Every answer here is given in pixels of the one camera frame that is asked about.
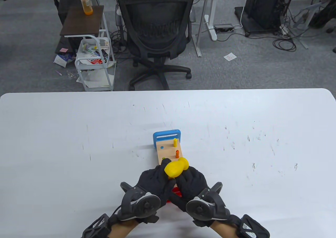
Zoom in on person's right forearm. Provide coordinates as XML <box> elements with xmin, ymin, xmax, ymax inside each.
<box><xmin>210</xmin><ymin>221</ymin><xmax>239</xmax><ymax>238</ymax></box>

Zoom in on black hand controller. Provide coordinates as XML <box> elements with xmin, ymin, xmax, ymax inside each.
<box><xmin>117</xmin><ymin>182</ymin><xmax>161</xmax><ymax>221</ymax></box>
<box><xmin>186</xmin><ymin>182</ymin><xmax>231</xmax><ymax>221</ymax></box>

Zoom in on orange drink bottle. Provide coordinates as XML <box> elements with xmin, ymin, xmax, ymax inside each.
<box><xmin>78</xmin><ymin>0</ymin><xmax>93</xmax><ymax>15</ymax></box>

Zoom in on brown side table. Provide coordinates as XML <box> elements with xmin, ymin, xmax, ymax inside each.
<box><xmin>60</xmin><ymin>5</ymin><xmax>104</xmax><ymax>37</ymax></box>

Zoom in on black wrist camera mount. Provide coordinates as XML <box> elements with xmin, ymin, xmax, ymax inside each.
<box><xmin>81</xmin><ymin>213</ymin><xmax>111</xmax><ymax>238</ymax></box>
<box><xmin>236</xmin><ymin>214</ymin><xmax>270</xmax><ymax>238</ymax></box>

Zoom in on white rolling cart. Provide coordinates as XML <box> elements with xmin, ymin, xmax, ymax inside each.
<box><xmin>64</xmin><ymin>12</ymin><xmax>117</xmax><ymax>91</ymax></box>

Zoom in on black mesh office chair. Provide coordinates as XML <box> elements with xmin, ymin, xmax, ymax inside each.
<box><xmin>116</xmin><ymin>0</ymin><xmax>196</xmax><ymax>91</ymax></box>

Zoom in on white desk leg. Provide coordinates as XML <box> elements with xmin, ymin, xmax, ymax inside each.
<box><xmin>204</xmin><ymin>0</ymin><xmax>218</xmax><ymax>41</ymax></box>

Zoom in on grey power strip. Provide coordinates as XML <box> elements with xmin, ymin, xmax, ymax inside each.
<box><xmin>213</xmin><ymin>24</ymin><xmax>235</xmax><ymax>33</ymax></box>

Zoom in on yellow toy hammer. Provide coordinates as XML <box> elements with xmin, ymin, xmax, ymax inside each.
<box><xmin>164</xmin><ymin>157</ymin><xmax>189</xmax><ymax>179</ymax></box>

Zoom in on wooden rainbow hammer bench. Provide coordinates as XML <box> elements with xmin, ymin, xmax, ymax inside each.
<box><xmin>153</xmin><ymin>129</ymin><xmax>184</xmax><ymax>204</ymax></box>

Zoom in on coiled black cable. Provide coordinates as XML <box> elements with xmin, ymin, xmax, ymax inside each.
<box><xmin>272</xmin><ymin>37</ymin><xmax>297</xmax><ymax>52</ymax></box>

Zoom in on blue white box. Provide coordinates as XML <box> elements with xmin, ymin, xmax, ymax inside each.
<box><xmin>54</xmin><ymin>53</ymin><xmax>76</xmax><ymax>68</ymax></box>

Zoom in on person's left forearm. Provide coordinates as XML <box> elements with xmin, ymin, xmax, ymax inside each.
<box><xmin>109</xmin><ymin>218</ymin><xmax>139</xmax><ymax>238</ymax></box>

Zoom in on grey metal frame bar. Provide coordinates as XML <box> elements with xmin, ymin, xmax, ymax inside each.
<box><xmin>192</xmin><ymin>0</ymin><xmax>212</xmax><ymax>57</ymax></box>

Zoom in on person's left hand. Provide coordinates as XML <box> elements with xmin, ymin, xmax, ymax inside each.
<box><xmin>110</xmin><ymin>159</ymin><xmax>176</xmax><ymax>224</ymax></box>

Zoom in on person's right hand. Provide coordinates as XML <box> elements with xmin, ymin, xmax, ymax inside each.
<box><xmin>170</xmin><ymin>166</ymin><xmax>240</xmax><ymax>228</ymax></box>

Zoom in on black equipment cabinet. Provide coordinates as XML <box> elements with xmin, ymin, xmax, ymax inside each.
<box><xmin>234</xmin><ymin>0</ymin><xmax>292</xmax><ymax>37</ymax></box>

